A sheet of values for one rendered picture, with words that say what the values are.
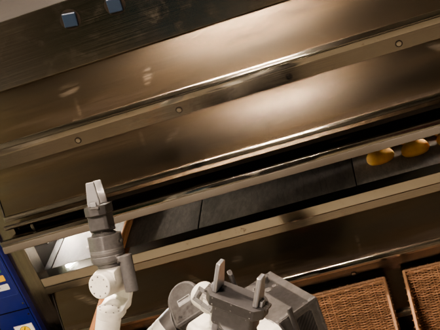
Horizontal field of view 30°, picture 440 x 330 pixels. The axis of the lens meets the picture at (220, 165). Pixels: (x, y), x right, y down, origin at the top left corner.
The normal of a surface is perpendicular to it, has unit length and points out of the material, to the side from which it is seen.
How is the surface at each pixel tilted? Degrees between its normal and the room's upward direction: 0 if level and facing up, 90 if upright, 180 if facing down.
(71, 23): 90
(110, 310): 30
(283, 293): 0
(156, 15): 90
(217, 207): 0
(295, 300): 0
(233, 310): 82
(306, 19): 70
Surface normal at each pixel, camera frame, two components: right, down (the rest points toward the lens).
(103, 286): -0.45, 0.12
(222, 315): -0.46, 0.40
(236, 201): -0.33, -0.85
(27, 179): -0.16, 0.12
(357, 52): -0.05, 0.44
